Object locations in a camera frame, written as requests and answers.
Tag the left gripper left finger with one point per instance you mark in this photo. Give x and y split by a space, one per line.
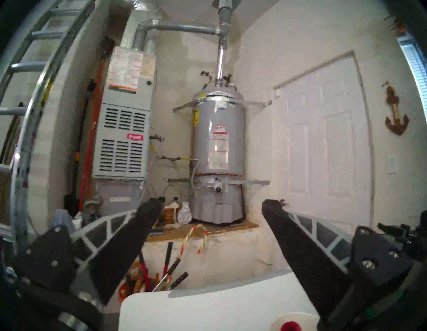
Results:
116 247

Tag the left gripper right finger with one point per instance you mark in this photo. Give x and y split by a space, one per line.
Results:
313 263

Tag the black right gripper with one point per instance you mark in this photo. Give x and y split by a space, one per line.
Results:
417 240

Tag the white paper cup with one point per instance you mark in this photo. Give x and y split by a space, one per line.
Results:
310 320

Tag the red tool bucket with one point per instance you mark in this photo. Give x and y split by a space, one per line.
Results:
125 292

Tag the blue hanging cloth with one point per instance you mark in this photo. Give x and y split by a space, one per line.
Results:
63 217

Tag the black grip loppers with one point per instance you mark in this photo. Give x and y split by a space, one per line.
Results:
173 270

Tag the foil wrapped lump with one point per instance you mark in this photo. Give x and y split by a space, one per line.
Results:
184 213

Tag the red white candy cane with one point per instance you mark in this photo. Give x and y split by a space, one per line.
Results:
196 233

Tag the plywood platform board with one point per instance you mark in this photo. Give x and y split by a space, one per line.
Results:
217 228

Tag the brass gas pipe with valve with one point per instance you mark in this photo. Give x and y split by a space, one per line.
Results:
170 158

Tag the white panel door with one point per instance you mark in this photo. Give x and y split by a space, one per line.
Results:
327 143

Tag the grey Bryant furnace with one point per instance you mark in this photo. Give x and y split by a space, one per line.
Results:
123 133

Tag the grey water heater tank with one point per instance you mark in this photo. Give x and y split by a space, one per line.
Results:
218 150

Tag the aluminium extension ladder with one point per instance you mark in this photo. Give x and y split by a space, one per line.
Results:
26 116

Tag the white window blind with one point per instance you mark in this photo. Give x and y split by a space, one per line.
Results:
417 66

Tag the grey metal flue pipe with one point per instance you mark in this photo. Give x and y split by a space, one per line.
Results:
220 40

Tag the white wall switch plate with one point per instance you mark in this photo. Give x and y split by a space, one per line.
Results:
392 164

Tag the rusty anchor wall decoration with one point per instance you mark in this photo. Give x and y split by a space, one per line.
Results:
395 113

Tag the silver furnace duct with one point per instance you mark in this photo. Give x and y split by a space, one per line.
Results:
136 16

